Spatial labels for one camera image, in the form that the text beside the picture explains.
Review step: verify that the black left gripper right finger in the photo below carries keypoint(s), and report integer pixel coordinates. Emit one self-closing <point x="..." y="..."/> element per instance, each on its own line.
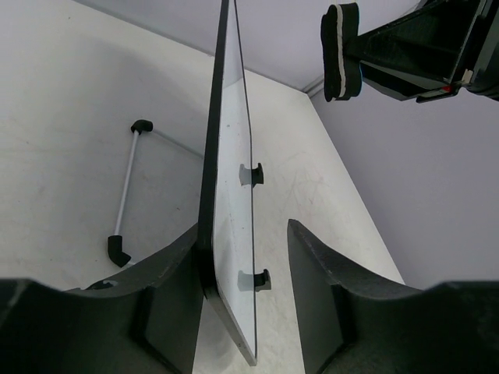
<point x="352" y="320"/>

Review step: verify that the blue whiteboard eraser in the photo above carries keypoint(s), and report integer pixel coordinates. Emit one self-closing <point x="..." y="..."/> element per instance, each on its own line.
<point x="342" y="74"/>

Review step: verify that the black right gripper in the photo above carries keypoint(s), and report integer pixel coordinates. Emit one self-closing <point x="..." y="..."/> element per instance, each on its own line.
<point x="416" y="57"/>

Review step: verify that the right aluminium frame post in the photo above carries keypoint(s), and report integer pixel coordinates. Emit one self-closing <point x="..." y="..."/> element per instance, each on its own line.
<point x="315" y="87"/>

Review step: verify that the white whiteboard black frame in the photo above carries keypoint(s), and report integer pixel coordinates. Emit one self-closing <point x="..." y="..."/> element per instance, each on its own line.
<point x="224" y="248"/>

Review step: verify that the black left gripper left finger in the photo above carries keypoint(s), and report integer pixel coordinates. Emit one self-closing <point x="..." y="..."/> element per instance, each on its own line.
<point x="144" y="319"/>

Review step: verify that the whiteboard wire stand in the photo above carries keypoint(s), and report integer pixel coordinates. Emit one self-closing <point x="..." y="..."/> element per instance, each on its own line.
<point x="262" y="281"/>

